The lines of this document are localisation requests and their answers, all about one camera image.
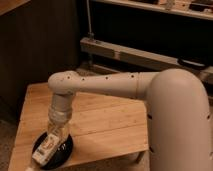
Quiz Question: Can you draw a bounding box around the small white labelled bottle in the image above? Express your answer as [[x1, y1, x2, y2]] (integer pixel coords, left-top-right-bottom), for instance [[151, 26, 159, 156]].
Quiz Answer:
[[25, 133, 60, 171]]

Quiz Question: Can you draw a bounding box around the grey metal beam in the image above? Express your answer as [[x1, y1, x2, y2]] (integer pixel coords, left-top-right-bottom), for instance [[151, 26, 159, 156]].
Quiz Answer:
[[80, 37, 213, 84]]

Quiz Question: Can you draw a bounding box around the black ceramic bowl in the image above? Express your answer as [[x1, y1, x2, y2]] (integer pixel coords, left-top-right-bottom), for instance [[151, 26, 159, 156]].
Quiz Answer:
[[32, 133, 73, 170]]

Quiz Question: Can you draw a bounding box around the vertical metal pole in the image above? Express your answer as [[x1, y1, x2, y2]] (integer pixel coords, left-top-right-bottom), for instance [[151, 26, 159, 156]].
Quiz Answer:
[[86, 0, 94, 68]]

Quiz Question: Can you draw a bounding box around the wooden shelf with items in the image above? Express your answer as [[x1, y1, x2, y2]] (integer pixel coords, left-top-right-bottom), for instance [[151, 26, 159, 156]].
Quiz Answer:
[[93, 0, 213, 21]]

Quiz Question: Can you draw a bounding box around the wooden table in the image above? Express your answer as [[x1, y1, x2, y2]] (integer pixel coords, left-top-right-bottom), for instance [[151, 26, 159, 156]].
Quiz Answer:
[[8, 83, 148, 171]]

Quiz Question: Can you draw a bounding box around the black handle on beam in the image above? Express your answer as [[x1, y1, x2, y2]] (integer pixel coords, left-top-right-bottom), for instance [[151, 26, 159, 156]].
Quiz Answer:
[[177, 59, 209, 70]]

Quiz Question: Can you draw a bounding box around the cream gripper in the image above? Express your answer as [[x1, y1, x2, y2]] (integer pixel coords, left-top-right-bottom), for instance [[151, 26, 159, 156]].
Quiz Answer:
[[47, 94, 73, 141]]

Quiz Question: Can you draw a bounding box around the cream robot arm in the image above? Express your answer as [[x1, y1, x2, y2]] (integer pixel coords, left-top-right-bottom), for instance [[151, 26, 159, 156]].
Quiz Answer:
[[48, 69, 213, 171]]

